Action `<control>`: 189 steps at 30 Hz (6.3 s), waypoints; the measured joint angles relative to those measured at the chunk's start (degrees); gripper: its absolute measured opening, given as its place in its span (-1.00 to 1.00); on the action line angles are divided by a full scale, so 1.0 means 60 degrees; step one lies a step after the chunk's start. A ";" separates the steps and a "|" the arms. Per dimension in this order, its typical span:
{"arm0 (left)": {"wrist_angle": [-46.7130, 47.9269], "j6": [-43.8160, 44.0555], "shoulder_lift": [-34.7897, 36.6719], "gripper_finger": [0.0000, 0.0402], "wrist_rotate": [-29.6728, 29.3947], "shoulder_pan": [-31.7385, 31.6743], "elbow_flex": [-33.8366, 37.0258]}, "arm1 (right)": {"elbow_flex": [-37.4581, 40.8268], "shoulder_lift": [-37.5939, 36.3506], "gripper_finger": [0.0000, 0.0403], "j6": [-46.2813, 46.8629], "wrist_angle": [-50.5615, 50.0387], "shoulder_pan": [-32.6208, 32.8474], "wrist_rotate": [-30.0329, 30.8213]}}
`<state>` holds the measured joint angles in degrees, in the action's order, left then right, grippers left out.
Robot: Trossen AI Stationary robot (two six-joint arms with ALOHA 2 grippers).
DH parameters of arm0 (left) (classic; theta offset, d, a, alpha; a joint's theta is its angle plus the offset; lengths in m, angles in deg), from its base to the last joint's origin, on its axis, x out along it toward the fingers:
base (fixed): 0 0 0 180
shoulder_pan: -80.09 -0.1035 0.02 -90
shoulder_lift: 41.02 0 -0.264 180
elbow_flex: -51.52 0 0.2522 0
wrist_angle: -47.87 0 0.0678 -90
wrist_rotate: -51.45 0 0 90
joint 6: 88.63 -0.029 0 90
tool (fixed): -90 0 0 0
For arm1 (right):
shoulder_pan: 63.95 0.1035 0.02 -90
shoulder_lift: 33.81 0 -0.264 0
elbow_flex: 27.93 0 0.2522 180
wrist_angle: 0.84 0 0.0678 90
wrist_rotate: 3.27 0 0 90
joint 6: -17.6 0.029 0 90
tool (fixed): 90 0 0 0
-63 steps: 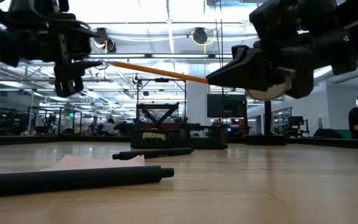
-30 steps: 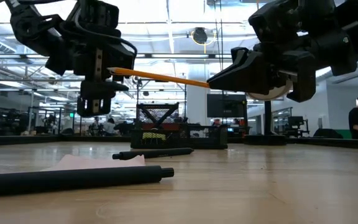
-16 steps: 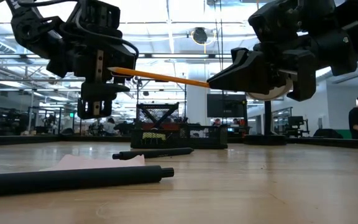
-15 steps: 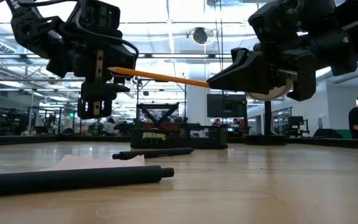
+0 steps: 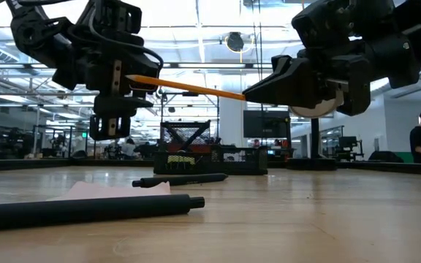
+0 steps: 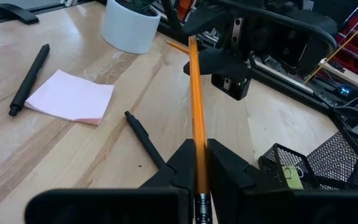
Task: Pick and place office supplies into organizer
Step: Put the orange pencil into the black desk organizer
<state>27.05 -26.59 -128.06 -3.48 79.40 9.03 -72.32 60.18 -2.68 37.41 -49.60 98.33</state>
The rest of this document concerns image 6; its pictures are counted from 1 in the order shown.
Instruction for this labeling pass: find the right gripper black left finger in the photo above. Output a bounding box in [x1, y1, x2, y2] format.
[140, 139, 196, 224]

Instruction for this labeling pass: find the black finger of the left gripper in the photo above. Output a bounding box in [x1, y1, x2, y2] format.
[183, 0, 242, 34]
[183, 48, 251, 77]

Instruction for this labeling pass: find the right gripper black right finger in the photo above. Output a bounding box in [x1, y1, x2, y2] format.
[208, 139, 295, 224]

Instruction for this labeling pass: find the black pen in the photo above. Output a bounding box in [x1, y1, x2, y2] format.
[8, 43, 51, 118]
[124, 111, 167, 170]

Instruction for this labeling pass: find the yellow-green eraser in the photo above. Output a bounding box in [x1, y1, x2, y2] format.
[280, 174, 305, 190]

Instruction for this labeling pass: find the pink sticky note pad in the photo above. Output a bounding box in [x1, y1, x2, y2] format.
[24, 68, 115, 126]

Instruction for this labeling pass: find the black mesh desk organizer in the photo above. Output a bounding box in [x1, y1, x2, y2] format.
[257, 124, 358, 191]

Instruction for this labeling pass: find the red parts bin rack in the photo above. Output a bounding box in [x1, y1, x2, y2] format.
[334, 12, 358, 80]

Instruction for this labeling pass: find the green plant in white pot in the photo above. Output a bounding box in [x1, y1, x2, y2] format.
[101, 0, 162, 55]

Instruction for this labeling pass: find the yellow floor cable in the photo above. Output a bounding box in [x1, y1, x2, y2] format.
[303, 11, 358, 85]

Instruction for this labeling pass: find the black table edge bracket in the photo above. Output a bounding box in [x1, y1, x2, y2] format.
[0, 2, 40, 25]

